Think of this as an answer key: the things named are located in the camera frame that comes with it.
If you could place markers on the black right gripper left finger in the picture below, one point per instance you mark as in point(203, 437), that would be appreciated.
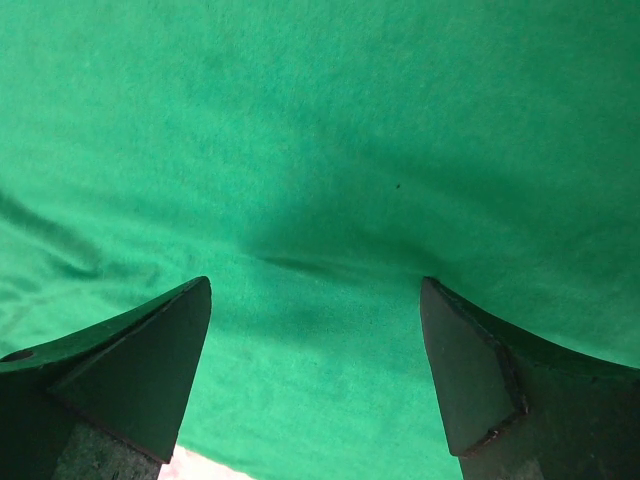
point(107, 401)

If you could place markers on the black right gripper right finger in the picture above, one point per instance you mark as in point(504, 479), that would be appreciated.
point(517, 406)

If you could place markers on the green t shirt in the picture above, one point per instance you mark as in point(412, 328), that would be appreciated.
point(316, 160)

